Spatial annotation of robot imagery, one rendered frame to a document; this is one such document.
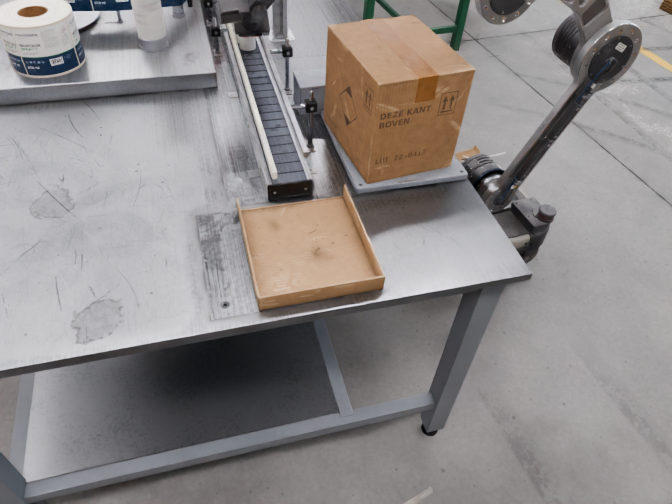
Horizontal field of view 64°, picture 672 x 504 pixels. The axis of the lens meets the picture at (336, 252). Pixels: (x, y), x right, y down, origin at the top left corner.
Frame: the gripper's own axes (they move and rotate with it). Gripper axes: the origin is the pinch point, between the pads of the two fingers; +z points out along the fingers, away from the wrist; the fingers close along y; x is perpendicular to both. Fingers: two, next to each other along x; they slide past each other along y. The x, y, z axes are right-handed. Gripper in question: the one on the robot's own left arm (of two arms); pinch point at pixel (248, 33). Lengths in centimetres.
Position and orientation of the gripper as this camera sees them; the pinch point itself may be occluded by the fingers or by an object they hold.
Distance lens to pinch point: 179.7
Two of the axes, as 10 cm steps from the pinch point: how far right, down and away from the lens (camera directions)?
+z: -2.4, 0.1, 9.7
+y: -9.6, 1.4, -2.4
